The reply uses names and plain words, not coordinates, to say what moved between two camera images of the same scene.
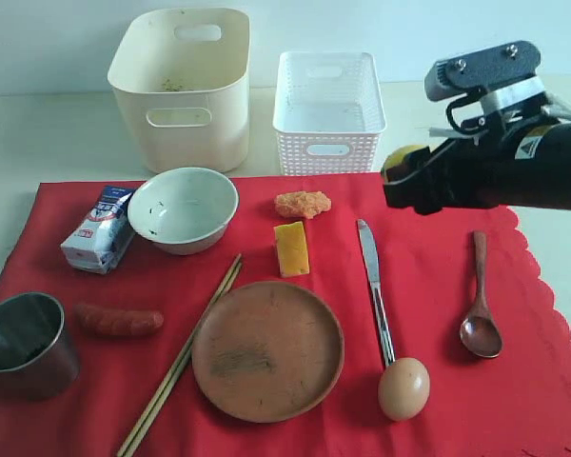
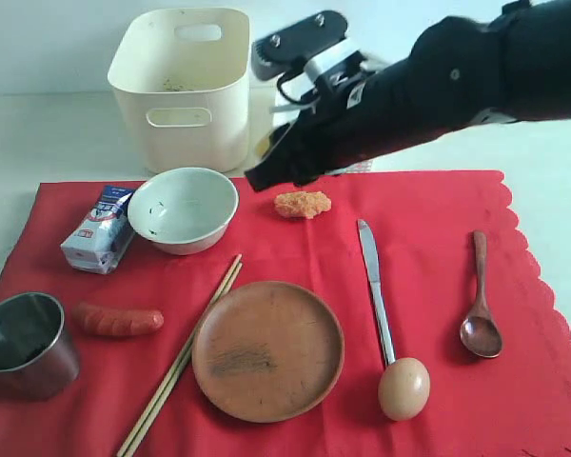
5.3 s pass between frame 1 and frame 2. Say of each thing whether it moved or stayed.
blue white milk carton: stayed
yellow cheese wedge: moved
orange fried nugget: stayed
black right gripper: moved
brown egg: stayed
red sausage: stayed
